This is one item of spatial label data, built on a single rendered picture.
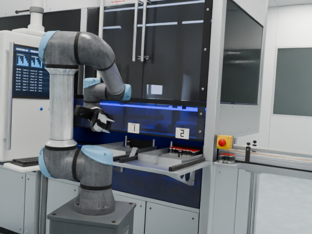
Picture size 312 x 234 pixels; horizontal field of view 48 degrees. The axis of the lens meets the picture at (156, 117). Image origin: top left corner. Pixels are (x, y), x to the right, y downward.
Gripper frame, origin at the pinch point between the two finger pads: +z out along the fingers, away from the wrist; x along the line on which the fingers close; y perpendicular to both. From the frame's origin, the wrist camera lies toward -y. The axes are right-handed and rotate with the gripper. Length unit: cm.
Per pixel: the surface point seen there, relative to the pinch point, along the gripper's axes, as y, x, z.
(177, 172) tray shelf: 43.5, 10.3, -5.2
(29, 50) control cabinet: -30, -14, -92
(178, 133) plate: 59, -3, -47
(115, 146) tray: 38, 22, -79
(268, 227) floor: 235, 61, -121
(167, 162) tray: 47, 11, -23
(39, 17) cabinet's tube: -31, -35, -105
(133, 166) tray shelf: 30.1, 18.0, -24.0
